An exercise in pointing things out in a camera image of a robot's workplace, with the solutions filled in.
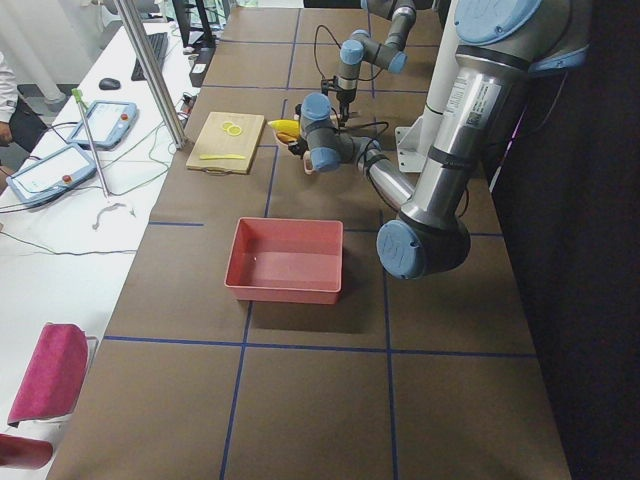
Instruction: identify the teach pendant near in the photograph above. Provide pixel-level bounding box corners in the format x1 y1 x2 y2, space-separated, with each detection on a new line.
7 144 96 207

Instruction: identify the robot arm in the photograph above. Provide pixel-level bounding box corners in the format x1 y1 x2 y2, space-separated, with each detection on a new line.
332 1 417 121
299 1 592 279

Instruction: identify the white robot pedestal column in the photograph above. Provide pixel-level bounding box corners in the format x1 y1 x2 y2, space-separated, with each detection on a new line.
395 0 459 173

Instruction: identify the yellow corn cob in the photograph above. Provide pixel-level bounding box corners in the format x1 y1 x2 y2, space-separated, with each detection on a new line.
268 119 300 137

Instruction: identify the magenta cloth on stand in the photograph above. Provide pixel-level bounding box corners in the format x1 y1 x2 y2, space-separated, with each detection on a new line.
7 323 99 427

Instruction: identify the lemon slice near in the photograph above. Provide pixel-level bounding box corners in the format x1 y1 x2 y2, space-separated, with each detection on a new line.
226 125 243 136

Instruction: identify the wooden cutting board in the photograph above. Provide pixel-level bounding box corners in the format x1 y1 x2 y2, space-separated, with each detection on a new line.
186 112 265 175

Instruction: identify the teach pendant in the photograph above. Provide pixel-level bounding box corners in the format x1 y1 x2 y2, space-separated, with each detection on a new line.
81 100 138 150
7 144 96 207

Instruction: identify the person in white hoodie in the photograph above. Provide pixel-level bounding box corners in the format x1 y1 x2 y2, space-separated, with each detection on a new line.
0 53 47 153

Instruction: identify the aluminium frame post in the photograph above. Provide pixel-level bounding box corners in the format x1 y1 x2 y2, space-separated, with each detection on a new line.
114 0 187 150

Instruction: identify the black keyboard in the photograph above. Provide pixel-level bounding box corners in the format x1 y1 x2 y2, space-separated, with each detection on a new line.
130 31 170 82

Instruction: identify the teach pendant far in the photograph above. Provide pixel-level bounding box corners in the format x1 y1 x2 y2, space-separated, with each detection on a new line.
81 100 138 150

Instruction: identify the black camera cable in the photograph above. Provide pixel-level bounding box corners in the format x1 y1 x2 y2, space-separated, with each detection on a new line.
339 120 391 166
313 23 346 81

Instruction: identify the metal rod green tip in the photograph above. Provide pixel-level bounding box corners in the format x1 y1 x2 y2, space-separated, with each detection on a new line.
71 88 110 202

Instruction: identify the black computer mouse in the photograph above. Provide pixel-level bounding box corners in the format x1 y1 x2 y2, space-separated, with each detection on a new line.
98 77 121 91

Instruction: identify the yellow plastic knife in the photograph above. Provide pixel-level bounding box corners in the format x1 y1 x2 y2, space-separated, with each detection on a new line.
198 154 247 161

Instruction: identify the brown ginger root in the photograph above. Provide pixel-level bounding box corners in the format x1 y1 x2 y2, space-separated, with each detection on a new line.
275 131 299 145

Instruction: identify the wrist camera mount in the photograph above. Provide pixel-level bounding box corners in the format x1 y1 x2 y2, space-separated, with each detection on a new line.
321 76 337 96

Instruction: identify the pink plastic bin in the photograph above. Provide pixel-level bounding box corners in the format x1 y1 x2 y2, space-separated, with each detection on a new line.
224 217 344 305

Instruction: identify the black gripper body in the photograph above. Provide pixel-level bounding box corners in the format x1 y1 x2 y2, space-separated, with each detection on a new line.
336 89 355 113
287 139 308 158

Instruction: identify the beige hand brush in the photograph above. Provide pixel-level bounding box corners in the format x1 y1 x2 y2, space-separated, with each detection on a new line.
330 111 361 121

